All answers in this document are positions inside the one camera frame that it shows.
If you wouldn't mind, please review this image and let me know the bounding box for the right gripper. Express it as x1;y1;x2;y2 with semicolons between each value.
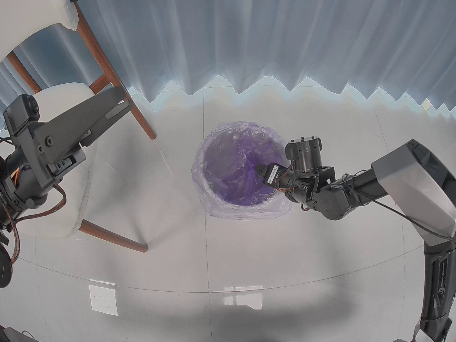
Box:
258;162;297;195

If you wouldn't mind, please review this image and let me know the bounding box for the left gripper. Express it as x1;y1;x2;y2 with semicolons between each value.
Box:
4;86;131;206

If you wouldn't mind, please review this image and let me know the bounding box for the purple plastic bag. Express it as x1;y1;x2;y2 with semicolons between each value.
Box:
191;120;293;221

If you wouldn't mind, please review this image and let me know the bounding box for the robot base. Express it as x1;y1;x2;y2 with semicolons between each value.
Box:
0;326;35;342

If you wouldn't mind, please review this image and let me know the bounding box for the white trash bin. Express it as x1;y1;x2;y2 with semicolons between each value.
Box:
194;126;286;210

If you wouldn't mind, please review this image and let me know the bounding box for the white cushioned wooden chair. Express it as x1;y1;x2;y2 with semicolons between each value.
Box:
0;0;157;254

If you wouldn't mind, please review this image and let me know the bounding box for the pale blue curtain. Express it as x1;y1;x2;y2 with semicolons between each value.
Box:
0;0;456;121

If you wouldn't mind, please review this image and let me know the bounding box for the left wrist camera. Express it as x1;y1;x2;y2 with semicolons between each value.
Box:
3;94;42;145

